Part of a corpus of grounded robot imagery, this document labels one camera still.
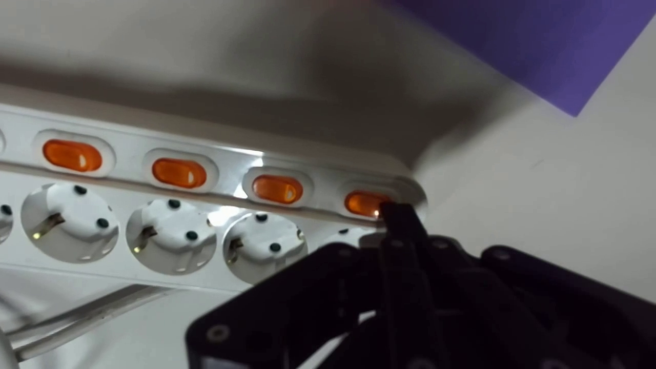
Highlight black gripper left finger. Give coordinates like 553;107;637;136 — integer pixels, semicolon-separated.
184;202;415;369

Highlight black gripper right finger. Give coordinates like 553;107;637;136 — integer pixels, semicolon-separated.
403;202;656;369

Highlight white power strip orange switches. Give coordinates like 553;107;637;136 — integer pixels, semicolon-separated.
0;100;432;297

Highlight purple paper sheet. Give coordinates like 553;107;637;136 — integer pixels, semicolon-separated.
391;0;656;120

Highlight white power strip cable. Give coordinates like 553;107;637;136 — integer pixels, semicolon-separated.
0;283;170;366

